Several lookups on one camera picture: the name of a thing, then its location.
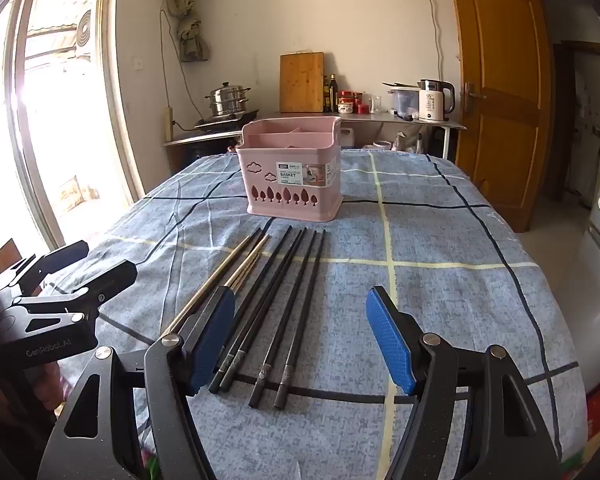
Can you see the beige power strip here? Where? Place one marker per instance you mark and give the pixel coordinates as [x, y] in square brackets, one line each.
[168, 124]

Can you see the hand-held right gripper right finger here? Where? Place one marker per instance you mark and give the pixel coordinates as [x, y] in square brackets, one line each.
[392, 347]

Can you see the dark oil bottle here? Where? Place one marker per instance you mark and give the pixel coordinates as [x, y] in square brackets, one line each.
[334, 95]

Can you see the white electric kettle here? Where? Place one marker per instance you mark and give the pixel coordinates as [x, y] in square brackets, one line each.
[432, 102]

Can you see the pink plastic utensil basket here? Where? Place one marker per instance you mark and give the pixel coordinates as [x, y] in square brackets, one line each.
[290, 197]

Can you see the white plastic jug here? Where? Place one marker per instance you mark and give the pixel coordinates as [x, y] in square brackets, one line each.
[348, 138]

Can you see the water filter pitcher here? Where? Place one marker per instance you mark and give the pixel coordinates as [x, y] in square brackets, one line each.
[404, 102]

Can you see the white window frame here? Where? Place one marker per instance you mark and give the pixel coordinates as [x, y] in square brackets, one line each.
[112, 110]

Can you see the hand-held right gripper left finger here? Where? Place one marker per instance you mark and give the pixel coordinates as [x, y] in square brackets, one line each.
[212, 345]

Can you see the hanging olive cloth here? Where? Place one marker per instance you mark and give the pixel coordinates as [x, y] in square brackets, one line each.
[190, 30]

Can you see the clear drinking glass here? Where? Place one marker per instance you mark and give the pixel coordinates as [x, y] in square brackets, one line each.
[375, 105]

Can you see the slim sauce bottle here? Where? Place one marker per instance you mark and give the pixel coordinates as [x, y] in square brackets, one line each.
[326, 97]

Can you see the wooden door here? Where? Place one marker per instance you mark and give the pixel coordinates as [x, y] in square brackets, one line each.
[500, 85]

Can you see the blue plaid tablecloth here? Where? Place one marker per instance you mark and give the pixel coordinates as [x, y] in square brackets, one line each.
[430, 220]

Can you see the bamboo cutting board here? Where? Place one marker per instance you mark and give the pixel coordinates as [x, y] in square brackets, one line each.
[302, 82]

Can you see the wooden chopstick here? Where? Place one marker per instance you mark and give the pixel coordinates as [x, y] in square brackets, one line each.
[250, 262]
[212, 280]

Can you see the white floral jar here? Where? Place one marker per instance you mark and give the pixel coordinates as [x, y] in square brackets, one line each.
[345, 107]

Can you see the black induction cooker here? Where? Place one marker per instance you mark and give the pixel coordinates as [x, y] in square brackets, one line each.
[215, 124]

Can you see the steel steamer pot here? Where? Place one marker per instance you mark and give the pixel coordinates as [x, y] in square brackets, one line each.
[227, 102]

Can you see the red tin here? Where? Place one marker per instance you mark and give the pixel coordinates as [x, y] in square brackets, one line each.
[357, 97]
[345, 96]

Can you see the black chopstick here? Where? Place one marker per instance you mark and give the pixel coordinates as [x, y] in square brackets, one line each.
[263, 285]
[304, 310]
[287, 310]
[277, 285]

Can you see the steel kitchen table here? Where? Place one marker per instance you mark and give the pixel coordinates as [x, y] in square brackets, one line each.
[380, 118]

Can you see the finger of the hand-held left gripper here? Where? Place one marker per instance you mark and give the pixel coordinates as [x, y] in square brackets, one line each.
[50, 262]
[100, 285]

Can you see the outdoor fan unit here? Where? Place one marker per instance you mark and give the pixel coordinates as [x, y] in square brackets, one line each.
[86, 32]

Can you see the steel side shelf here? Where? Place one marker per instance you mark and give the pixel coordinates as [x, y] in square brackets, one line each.
[200, 137]

